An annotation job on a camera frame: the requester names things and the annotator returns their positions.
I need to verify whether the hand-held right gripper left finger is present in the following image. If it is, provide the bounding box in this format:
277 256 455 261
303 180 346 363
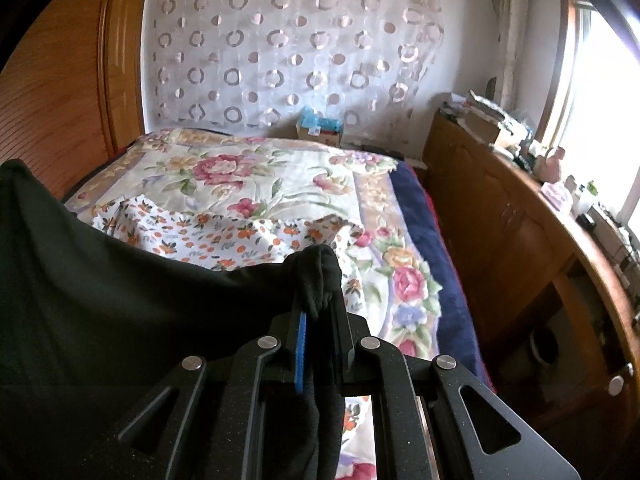
117 305 311 480

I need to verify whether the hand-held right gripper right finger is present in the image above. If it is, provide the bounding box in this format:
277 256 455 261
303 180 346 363
330 302 581 480

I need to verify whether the white orange-print cloth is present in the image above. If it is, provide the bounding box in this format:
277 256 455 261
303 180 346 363
92 195 376 466

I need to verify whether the black printed t-shirt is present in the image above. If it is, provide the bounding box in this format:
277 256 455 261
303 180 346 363
0 159 347 480

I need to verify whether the navy blue blanket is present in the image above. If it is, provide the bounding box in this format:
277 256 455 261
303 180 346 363
390 160 496 392

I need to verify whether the floral blanket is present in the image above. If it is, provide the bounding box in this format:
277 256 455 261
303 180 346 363
65 127 446 480

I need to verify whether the dark waste bin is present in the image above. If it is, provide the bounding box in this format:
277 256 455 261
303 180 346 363
530 325 561 367

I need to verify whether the long wooden cabinet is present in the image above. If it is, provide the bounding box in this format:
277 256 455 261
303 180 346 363
422 110 640 461

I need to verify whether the cardboard box with blue bags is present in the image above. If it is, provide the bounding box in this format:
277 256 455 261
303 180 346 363
295 107 346 148

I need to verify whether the pink tissue pack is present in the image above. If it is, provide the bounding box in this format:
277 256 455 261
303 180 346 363
542 182 574 211

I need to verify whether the brown cardboard box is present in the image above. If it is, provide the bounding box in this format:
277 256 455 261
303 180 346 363
465 111 502 144

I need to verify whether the stack of papers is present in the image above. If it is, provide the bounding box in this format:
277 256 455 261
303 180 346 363
440 95 471 122

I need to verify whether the pink bottle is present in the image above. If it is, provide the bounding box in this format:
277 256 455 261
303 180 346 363
542 147 566 181

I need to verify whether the sheer circle-pattern curtain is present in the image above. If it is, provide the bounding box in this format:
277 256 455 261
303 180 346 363
147 0 446 133

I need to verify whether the window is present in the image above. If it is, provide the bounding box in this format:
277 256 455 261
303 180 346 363
542 0 640 241

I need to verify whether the patterned window curtain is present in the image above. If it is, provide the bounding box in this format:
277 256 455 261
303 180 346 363
492 0 531 106

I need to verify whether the slatted wooden wardrobe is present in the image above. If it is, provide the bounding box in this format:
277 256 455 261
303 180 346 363
0 0 151 201

